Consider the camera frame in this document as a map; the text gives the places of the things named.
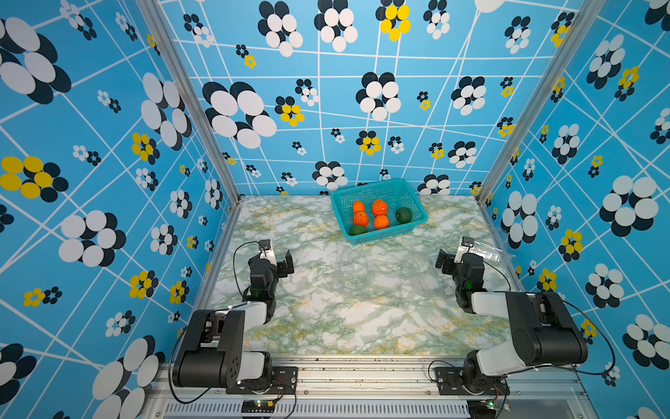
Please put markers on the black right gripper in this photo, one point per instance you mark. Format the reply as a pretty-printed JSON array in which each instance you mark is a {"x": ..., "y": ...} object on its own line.
[{"x": 448, "y": 259}]

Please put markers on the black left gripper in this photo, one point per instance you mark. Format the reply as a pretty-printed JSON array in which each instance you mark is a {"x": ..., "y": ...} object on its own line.
[{"x": 280, "y": 267}]

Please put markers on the green fruit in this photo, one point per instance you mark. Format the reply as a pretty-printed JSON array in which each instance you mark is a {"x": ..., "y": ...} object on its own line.
[
  {"x": 404, "y": 215},
  {"x": 357, "y": 230}
]

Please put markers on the orange fruit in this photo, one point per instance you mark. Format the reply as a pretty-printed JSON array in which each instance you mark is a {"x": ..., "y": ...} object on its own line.
[
  {"x": 379, "y": 207},
  {"x": 381, "y": 222},
  {"x": 358, "y": 207},
  {"x": 360, "y": 218}
]

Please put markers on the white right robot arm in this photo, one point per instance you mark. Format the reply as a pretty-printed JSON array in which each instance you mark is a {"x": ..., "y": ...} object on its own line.
[{"x": 543, "y": 334}]

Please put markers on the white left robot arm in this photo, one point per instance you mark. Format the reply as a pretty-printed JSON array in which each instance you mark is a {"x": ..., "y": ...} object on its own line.
[{"x": 210, "y": 354}]

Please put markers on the teal plastic basket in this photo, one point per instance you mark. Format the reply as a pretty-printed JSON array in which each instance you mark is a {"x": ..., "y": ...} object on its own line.
[{"x": 396, "y": 193}]

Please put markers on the green circuit board left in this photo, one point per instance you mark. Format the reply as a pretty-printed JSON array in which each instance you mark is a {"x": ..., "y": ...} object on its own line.
[{"x": 258, "y": 407}]

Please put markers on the green circuit board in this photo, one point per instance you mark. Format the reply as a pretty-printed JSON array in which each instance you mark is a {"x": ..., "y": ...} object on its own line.
[
  {"x": 482, "y": 409},
  {"x": 258, "y": 407}
]

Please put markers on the green circuit board right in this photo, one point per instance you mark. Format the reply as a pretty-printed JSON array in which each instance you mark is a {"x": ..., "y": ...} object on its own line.
[{"x": 482, "y": 409}]

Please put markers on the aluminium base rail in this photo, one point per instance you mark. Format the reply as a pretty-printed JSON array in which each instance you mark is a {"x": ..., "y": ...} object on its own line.
[{"x": 366, "y": 386}]

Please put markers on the aluminium corner post left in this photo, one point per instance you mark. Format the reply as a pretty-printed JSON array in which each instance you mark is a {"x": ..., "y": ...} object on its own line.
[{"x": 159, "y": 28}]

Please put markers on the aluminium corner post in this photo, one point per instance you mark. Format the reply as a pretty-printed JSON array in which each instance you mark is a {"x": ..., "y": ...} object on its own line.
[
  {"x": 159, "y": 28},
  {"x": 585, "y": 18}
]

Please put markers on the aluminium corner post right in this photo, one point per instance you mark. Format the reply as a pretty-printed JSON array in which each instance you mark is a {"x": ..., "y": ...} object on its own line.
[{"x": 585, "y": 18}]

